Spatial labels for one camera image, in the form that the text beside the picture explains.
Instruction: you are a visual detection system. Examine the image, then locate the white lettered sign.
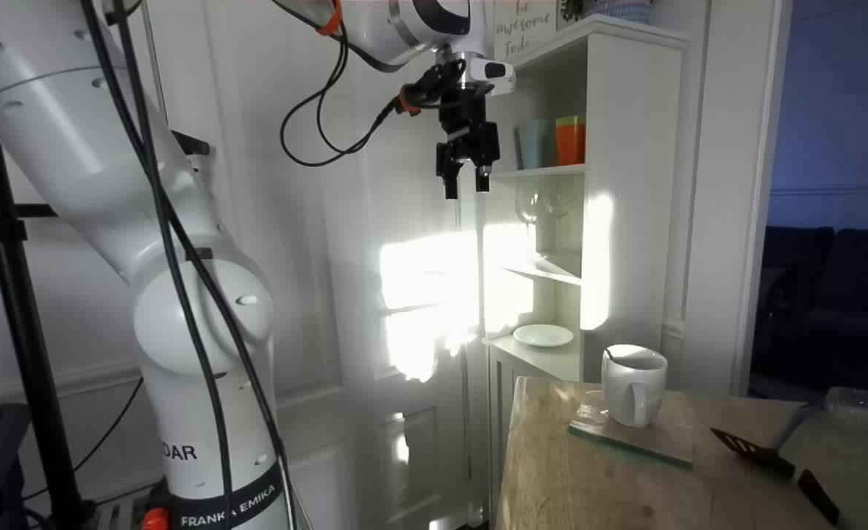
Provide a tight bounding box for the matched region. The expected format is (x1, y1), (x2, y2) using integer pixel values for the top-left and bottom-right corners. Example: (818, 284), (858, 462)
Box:
(489, 0), (561, 66)

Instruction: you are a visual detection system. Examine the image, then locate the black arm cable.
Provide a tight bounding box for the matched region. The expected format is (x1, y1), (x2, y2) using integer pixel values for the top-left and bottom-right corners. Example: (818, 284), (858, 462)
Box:
(76, 0), (304, 530)

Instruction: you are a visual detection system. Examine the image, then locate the white ceramic mug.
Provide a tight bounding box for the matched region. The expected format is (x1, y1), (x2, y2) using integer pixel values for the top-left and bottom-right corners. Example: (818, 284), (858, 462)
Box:
(599, 341), (670, 430)

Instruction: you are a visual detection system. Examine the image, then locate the red round knob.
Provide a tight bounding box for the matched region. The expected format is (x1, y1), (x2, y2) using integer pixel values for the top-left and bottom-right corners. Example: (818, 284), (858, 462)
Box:
(137, 503), (173, 530)

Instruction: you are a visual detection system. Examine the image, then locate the white round plate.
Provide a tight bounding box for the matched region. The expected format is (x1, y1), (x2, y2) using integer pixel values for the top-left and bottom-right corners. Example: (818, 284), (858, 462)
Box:
(510, 322), (580, 354)

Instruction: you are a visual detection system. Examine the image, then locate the black tripod stand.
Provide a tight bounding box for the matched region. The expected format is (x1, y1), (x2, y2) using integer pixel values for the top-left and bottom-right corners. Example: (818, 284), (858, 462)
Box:
(0, 97), (96, 530)

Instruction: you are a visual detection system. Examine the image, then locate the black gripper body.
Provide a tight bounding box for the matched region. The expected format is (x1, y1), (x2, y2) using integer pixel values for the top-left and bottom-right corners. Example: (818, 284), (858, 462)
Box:
(434, 60), (502, 166)

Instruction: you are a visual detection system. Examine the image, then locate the black slotted spatula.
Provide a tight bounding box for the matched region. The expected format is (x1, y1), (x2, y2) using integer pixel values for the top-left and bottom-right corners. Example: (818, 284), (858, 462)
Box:
(708, 424), (843, 527)

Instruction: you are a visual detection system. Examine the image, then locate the square glass coaster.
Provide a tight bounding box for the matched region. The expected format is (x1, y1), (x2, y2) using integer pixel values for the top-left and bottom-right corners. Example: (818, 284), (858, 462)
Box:
(564, 407), (698, 472)

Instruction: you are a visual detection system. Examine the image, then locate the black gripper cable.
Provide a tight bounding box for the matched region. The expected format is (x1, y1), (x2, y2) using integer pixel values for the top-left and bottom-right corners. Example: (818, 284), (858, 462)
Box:
(277, 0), (427, 172)

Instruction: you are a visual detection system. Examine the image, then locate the white shelf cabinet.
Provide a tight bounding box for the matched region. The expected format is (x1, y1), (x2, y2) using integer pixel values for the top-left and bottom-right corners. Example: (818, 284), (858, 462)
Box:
(476, 11), (692, 530)

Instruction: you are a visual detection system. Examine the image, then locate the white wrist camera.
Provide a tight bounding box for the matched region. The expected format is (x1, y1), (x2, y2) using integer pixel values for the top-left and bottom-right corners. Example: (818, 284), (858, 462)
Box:
(464, 57), (518, 97)

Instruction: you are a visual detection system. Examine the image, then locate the orange cable strap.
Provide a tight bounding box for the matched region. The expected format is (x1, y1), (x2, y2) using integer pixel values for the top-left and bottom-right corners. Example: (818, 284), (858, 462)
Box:
(315, 3), (343, 39)

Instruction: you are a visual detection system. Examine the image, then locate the blue plastic cup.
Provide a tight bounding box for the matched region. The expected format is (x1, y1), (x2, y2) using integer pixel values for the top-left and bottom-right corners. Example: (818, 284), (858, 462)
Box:
(515, 117), (552, 172)

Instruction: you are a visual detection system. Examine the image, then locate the potted green plant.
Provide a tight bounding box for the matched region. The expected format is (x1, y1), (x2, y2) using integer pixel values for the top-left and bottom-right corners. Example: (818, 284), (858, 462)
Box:
(557, 0), (657, 28)

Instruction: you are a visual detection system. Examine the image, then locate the orange plastic cup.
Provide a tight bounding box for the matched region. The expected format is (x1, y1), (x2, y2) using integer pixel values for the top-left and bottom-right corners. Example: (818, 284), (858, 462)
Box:
(552, 112), (587, 167)

